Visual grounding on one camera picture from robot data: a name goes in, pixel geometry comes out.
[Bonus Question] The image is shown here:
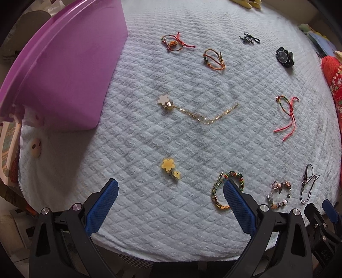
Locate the black cord necklace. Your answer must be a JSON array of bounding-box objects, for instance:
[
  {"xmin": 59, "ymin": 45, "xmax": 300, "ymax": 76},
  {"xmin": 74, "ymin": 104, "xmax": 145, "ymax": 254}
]
[{"xmin": 299, "ymin": 163, "xmax": 321, "ymax": 205}]

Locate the green blue plush toy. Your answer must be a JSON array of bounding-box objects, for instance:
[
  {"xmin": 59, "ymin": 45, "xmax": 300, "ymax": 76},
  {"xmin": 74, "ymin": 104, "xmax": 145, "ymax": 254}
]
[{"xmin": 298, "ymin": 24, "xmax": 337, "ymax": 57}]

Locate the pink charm bead bracelet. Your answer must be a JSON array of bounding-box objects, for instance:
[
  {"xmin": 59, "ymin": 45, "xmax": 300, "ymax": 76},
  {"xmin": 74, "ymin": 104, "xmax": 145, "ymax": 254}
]
[{"xmin": 265, "ymin": 180, "xmax": 292, "ymax": 210}]

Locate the purple plastic bin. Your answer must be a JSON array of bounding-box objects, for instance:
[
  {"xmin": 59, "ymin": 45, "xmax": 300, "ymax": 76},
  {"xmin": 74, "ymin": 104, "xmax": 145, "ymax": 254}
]
[{"xmin": 1, "ymin": 1, "xmax": 128, "ymax": 131}]

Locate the gold chain flower necklace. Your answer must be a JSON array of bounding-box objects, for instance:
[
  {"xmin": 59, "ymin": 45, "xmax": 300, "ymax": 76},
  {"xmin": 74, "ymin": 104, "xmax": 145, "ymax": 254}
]
[{"xmin": 157, "ymin": 94, "xmax": 239, "ymax": 125}]

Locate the red green string bracelet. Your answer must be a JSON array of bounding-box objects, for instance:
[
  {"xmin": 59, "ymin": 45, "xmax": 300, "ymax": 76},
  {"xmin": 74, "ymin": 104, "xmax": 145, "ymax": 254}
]
[{"xmin": 272, "ymin": 95, "xmax": 300, "ymax": 142}]

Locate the orange braided bracelet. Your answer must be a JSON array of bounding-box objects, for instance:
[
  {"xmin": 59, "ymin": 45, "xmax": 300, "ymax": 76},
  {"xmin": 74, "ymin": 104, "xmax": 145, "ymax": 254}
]
[{"xmin": 202, "ymin": 48, "xmax": 227, "ymax": 71}]

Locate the yellow plush toy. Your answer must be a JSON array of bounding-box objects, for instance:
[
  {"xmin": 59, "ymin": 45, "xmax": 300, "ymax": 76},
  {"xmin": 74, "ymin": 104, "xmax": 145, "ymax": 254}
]
[{"xmin": 231, "ymin": 0, "xmax": 262, "ymax": 9}]

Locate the multicolour beaded bracelet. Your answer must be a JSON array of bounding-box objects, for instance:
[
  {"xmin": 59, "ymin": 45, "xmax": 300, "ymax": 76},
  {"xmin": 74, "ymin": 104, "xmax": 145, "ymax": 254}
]
[{"xmin": 210, "ymin": 170, "xmax": 245, "ymax": 210}]

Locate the yellow flower hair clip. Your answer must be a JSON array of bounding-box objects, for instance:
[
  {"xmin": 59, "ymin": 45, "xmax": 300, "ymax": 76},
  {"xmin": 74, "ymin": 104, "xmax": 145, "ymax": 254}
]
[{"xmin": 161, "ymin": 158, "xmax": 181, "ymax": 181}]

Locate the red floral pillow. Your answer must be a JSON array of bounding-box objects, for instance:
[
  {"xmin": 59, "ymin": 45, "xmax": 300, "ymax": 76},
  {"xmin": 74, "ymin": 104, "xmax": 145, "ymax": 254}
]
[{"xmin": 321, "ymin": 56, "xmax": 342, "ymax": 130}]

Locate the black wrist watch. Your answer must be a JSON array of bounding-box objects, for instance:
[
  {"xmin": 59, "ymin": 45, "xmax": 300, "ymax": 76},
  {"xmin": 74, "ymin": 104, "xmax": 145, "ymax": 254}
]
[{"xmin": 276, "ymin": 47, "xmax": 294, "ymax": 68}]

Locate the red cord pendant bracelet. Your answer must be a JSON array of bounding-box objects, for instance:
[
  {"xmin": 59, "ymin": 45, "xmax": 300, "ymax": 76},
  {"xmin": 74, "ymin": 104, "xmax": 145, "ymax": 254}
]
[{"xmin": 161, "ymin": 31, "xmax": 197, "ymax": 53}]

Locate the black cord jewelry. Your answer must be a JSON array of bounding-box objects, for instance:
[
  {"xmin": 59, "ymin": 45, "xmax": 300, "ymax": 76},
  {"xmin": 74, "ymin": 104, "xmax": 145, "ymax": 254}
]
[{"xmin": 239, "ymin": 32, "xmax": 260, "ymax": 45}]

